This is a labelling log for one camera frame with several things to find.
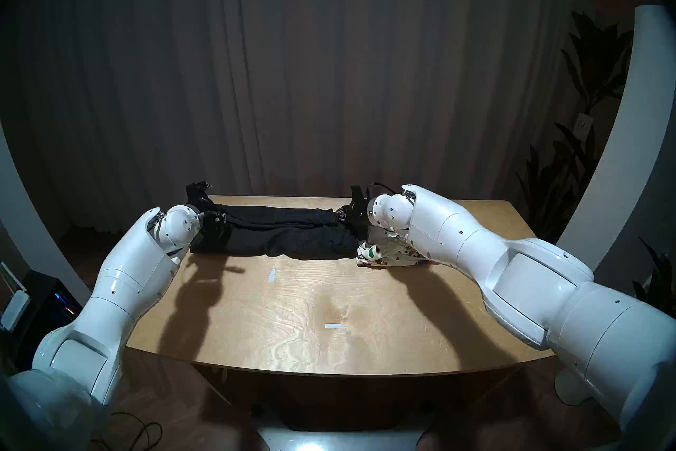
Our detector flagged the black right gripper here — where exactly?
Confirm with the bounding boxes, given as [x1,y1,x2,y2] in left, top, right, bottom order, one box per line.
[342,185,373,240]

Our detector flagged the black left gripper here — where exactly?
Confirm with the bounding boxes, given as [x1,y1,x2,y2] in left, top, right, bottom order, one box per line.
[185,180,234,253]

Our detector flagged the white bear print shorts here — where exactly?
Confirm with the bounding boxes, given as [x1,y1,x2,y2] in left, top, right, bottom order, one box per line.
[356,227,440,267]

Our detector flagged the black drawstring shorts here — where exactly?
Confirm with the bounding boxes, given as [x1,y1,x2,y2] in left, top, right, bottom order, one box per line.
[190,204,362,260]

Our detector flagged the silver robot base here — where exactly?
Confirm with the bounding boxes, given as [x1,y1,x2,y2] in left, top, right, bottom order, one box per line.
[248,402,436,451]

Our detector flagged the light wooden table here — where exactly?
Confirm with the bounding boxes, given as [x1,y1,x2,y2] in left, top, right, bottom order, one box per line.
[127,195,560,432]

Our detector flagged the grey pleated curtain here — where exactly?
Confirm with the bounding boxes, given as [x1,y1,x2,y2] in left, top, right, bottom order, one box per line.
[16,0,634,240]

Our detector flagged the black computer tower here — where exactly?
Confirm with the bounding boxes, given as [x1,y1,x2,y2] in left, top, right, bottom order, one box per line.
[13,270,84,366]

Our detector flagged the white box device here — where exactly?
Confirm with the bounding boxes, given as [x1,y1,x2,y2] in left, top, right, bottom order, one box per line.
[0,262,31,333]

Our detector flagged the tall dark leafy plant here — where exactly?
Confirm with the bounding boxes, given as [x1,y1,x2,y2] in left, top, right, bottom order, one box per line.
[515,9,634,250]

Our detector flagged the small dark leafy plant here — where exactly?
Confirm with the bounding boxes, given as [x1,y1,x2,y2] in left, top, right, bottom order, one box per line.
[631,236,676,318]

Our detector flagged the black floor cable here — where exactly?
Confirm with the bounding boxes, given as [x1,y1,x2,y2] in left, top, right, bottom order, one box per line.
[92,413,164,451]

